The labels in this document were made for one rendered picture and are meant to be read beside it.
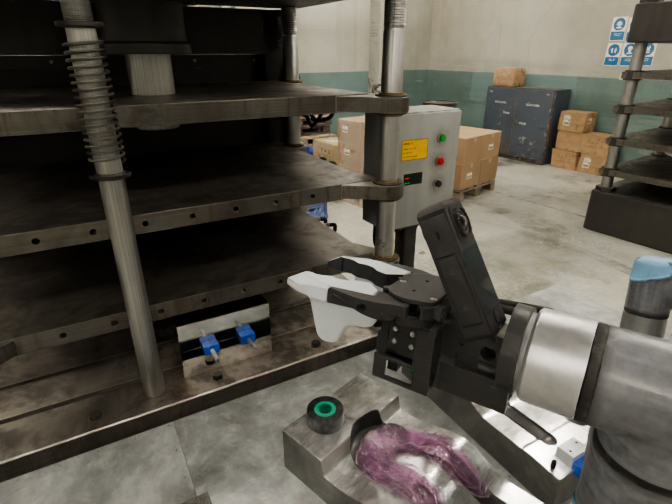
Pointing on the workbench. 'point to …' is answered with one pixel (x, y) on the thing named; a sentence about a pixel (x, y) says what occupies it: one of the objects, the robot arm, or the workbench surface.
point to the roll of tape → (325, 415)
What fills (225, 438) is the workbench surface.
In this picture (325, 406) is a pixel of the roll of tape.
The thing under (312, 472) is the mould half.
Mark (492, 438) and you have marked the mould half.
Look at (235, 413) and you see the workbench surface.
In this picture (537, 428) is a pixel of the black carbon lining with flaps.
